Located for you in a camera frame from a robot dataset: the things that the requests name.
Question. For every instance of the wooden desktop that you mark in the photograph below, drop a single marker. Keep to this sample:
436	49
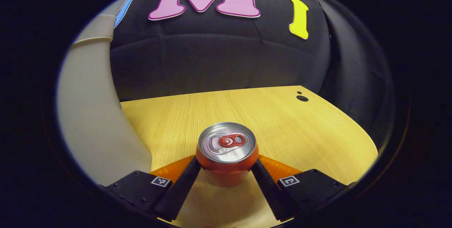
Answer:
282	125

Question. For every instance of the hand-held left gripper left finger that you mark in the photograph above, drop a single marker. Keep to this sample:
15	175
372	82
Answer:
178	196

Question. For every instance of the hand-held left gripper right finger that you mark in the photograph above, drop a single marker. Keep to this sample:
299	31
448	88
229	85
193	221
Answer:
272	196

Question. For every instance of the black backdrop cloth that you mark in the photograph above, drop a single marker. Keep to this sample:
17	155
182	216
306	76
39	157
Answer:
219	58

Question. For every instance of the red pop can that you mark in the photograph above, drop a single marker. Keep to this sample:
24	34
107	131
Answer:
227	164

